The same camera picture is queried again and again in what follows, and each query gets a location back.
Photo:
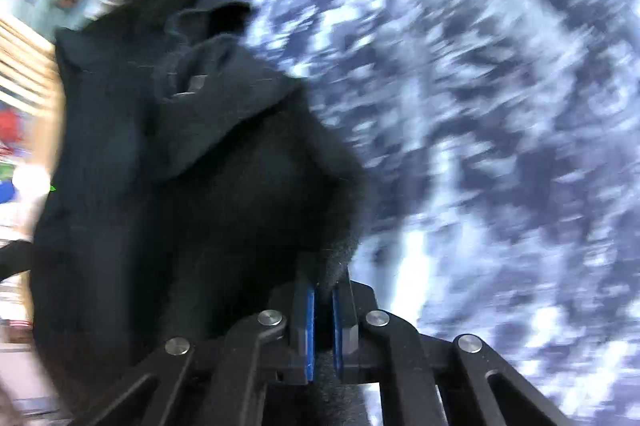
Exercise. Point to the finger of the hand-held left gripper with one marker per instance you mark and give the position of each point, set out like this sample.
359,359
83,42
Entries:
14,258

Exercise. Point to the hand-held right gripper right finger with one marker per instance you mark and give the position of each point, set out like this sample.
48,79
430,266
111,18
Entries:
337,336

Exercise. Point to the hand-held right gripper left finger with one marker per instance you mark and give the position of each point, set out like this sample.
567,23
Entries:
310,341

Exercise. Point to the black fleece garment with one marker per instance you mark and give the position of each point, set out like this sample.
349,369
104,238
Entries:
150,206

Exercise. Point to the blue white patterned blanket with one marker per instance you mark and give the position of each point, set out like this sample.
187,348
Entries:
475,105

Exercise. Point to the wooden slatted frame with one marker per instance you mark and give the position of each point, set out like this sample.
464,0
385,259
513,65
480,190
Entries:
25,60

